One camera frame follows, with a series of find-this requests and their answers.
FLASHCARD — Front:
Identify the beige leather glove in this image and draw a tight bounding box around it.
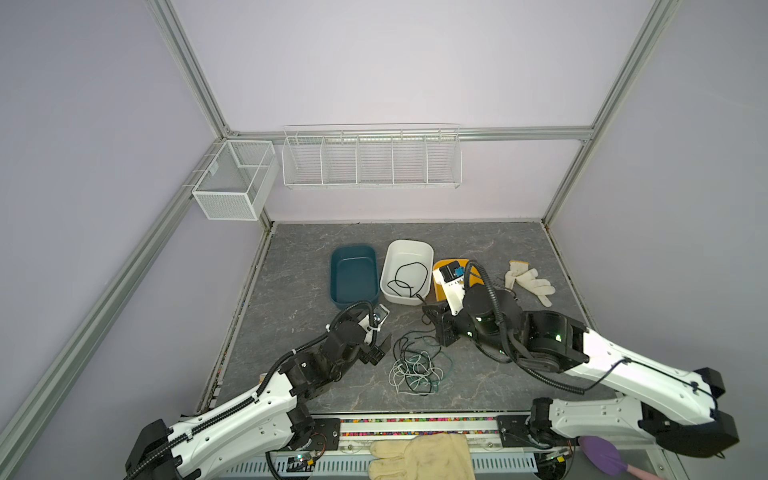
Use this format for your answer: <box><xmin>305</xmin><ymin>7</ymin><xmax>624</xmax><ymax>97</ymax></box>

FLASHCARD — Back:
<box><xmin>368</xmin><ymin>433</ymin><xmax>475</xmax><ymax>480</ymax></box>

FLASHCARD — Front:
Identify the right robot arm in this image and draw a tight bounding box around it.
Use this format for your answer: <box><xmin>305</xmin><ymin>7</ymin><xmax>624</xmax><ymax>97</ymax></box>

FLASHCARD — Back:
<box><xmin>422</xmin><ymin>284</ymin><xmax>739</xmax><ymax>458</ymax></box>

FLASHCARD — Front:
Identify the white knit glove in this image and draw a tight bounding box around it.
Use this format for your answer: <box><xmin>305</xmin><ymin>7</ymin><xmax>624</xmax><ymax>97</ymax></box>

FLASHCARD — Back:
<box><xmin>504</xmin><ymin>260</ymin><xmax>556</xmax><ymax>308</ymax></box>

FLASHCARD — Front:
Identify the dark teal plastic bin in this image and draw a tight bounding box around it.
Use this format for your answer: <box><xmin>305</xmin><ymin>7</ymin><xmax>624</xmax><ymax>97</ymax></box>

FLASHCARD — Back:
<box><xmin>330</xmin><ymin>244</ymin><xmax>380</xmax><ymax>309</ymax></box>

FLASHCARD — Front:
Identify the long white wire basket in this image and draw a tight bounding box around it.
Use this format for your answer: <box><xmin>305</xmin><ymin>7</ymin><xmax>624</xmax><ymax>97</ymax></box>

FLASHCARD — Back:
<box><xmin>282</xmin><ymin>123</ymin><xmax>463</xmax><ymax>189</ymax></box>

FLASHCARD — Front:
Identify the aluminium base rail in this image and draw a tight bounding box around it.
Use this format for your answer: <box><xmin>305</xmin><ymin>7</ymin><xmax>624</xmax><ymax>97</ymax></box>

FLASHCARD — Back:
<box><xmin>170</xmin><ymin>410</ymin><xmax>673</xmax><ymax>460</ymax></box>

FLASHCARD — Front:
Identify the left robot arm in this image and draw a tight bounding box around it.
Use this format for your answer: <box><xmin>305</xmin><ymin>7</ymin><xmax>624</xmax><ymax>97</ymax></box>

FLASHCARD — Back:
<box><xmin>125</xmin><ymin>311</ymin><xmax>391</xmax><ymax>479</ymax></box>

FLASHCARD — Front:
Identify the white cable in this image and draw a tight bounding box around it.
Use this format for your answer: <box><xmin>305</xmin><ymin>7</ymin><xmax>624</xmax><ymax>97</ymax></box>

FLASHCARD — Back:
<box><xmin>388</xmin><ymin>350</ymin><xmax>445</xmax><ymax>397</ymax></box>

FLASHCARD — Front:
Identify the white plastic bin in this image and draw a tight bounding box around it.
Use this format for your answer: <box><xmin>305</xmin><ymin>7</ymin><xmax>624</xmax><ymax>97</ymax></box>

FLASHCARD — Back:
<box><xmin>380</xmin><ymin>239</ymin><xmax>434</xmax><ymax>307</ymax></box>

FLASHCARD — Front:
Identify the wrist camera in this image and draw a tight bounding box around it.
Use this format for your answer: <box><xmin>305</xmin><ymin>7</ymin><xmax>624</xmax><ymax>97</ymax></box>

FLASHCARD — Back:
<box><xmin>367</xmin><ymin>304</ymin><xmax>390</xmax><ymax>331</ymax></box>
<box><xmin>432</xmin><ymin>259</ymin><xmax>468</xmax><ymax>316</ymax></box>

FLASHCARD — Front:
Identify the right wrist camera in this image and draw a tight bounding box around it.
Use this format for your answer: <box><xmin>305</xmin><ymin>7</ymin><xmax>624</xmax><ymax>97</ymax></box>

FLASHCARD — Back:
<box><xmin>432</xmin><ymin>259</ymin><xmax>468</xmax><ymax>316</ymax></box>

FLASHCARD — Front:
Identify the small white mesh basket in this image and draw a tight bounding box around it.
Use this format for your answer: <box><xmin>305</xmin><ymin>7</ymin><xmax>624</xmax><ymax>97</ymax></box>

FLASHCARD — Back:
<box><xmin>192</xmin><ymin>140</ymin><xmax>279</xmax><ymax>221</ymax></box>

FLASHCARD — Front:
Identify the purple pink brush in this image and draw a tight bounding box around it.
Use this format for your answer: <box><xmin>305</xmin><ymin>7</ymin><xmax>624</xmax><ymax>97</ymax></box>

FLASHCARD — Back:
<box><xmin>578</xmin><ymin>436</ymin><xmax>662</xmax><ymax>480</ymax></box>

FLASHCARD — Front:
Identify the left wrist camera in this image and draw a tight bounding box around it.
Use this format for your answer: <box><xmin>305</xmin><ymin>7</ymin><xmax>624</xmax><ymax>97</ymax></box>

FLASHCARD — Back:
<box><xmin>367</xmin><ymin>304</ymin><xmax>390</xmax><ymax>331</ymax></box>

